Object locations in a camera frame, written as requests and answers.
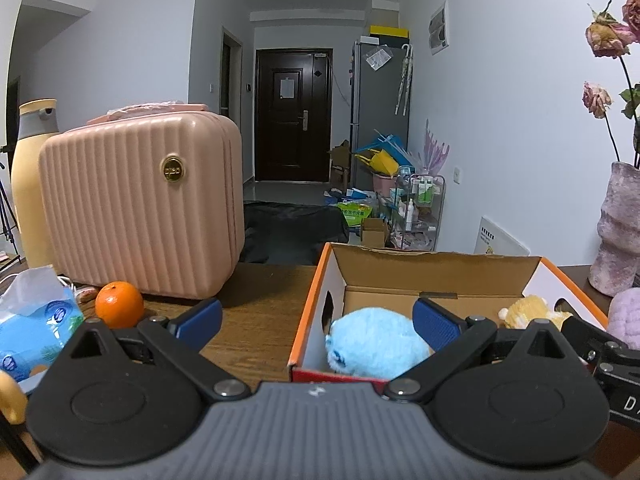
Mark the grey refrigerator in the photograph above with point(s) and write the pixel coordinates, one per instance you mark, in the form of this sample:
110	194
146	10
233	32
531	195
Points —
375	135

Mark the pile of blue yellow bags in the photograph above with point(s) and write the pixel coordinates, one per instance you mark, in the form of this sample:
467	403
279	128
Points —
382	157

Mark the black floor mat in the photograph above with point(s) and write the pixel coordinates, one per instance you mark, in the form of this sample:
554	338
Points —
295	232

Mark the white and yellow sheep plush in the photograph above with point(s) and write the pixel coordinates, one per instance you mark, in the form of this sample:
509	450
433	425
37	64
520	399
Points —
530	310

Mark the light blue plush toy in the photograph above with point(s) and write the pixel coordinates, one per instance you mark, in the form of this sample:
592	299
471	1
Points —
370	340

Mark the white flat wall board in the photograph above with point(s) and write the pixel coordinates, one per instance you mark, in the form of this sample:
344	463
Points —
500	237

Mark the grey side door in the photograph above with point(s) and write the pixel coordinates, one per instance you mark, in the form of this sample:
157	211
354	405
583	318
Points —
231	110

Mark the pink ribbed suitcase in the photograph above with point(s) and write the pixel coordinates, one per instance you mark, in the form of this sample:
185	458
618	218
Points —
140	210

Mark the pink plastic bucket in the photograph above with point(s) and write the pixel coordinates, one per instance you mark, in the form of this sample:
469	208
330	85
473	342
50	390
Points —
385	182

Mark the yellow and black box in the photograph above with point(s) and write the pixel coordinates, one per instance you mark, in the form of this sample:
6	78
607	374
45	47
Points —
389	31

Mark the white paper on door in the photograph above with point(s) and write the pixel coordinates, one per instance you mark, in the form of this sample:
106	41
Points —
287	88

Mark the black tripod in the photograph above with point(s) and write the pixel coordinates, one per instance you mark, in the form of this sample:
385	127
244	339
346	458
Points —
7	220

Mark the small open cardboard box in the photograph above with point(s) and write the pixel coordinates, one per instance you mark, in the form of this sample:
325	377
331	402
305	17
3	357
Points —
375	234

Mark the white folded umbrella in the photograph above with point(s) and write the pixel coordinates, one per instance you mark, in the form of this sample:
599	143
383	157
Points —
404	80

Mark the yellow water bottle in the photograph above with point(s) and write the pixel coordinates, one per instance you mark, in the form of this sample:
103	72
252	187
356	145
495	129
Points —
30	185

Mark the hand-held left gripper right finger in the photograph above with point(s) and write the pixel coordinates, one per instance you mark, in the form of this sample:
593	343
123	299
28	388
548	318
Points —
437	327

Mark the white wall outlet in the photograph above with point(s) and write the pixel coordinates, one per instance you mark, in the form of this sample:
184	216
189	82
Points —
457	175

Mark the dark brown entrance door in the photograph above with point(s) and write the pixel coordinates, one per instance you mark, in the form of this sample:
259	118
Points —
292	135

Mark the green plastic bag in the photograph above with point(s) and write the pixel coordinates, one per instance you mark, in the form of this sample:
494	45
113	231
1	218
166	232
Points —
355	215

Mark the yellow bear mug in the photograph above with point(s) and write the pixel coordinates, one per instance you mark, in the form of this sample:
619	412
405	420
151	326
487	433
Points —
10	395

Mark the pink textured vase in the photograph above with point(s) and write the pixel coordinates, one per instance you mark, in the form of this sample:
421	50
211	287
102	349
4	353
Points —
617	230

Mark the lavender fluffy towel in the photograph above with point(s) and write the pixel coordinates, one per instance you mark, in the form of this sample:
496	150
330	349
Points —
627	315

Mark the blue soft tissue pack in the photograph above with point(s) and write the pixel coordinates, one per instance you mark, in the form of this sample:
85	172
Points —
35	320

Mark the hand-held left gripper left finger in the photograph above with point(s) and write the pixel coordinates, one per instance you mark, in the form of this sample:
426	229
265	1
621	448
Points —
200	320

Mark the white wall electrical panel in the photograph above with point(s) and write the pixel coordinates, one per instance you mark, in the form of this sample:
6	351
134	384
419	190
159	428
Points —
439	27

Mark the brown cardboard carton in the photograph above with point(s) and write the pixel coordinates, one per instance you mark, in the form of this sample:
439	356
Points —
341	165

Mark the purple wall decoration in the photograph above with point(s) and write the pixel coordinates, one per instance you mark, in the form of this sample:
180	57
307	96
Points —
435	147

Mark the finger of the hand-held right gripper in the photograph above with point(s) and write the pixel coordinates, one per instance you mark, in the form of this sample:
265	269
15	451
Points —
590	337

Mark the red cardboard box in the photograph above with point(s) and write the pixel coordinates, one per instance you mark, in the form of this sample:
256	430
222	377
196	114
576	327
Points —
435	270

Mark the paper sheet on refrigerator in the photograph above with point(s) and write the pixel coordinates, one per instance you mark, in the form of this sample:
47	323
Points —
378	58

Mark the orange fruit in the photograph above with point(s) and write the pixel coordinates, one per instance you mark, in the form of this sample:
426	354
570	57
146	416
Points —
119	305

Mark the bunch of dried pink roses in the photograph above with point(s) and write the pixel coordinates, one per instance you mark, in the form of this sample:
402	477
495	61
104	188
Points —
605	35

